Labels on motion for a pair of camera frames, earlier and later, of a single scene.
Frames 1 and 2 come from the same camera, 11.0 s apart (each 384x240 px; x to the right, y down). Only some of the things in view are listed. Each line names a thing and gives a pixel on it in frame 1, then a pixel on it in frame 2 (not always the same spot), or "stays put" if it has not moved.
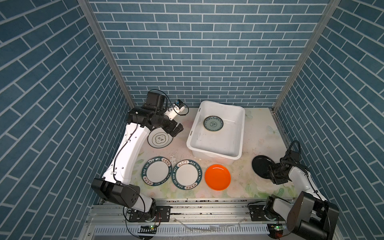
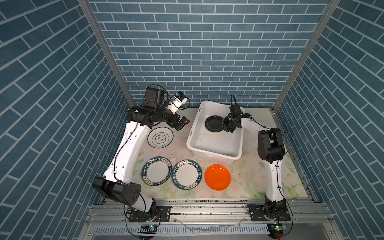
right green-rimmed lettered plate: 186,174 stays put
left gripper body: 166,124 → 171,119
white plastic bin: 222,146 stays put
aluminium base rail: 182,219 stays put
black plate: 263,166 → 214,123
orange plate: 217,177 stays put
